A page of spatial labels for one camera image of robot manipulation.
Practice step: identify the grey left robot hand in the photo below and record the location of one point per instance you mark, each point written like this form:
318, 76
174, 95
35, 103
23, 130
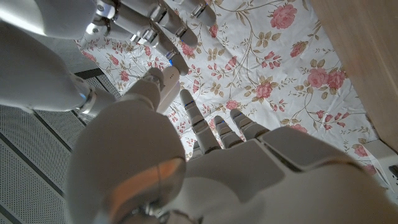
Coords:
248, 186

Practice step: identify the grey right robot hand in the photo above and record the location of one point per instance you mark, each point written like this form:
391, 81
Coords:
31, 62

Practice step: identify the dark perforated panel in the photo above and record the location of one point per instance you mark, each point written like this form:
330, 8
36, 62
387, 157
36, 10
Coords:
31, 155

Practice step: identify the floral cloth backdrop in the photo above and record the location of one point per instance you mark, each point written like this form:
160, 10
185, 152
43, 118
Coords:
264, 62

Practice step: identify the white power strip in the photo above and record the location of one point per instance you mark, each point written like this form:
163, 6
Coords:
382, 158

